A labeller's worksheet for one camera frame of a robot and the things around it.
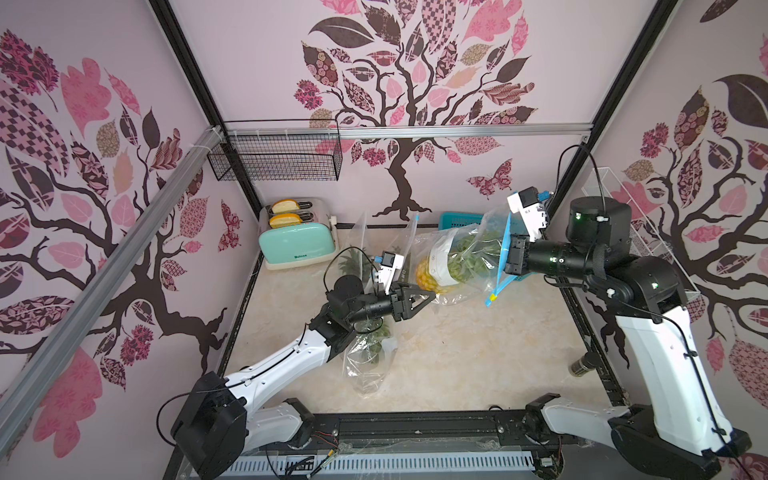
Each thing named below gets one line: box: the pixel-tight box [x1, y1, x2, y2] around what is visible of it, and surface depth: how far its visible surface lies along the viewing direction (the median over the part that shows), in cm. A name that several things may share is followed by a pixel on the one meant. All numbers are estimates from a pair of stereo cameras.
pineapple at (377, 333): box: [366, 321, 391, 364], surface depth 70 cm
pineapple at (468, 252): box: [416, 231, 500, 294], surface depth 54 cm
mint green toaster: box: [258, 198, 337, 271], surface depth 102 cm
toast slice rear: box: [271, 199, 300, 214], surface depth 103 cm
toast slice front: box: [269, 213, 303, 229], surface depth 97 cm
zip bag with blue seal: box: [408, 209, 517, 308], surface depth 55 cm
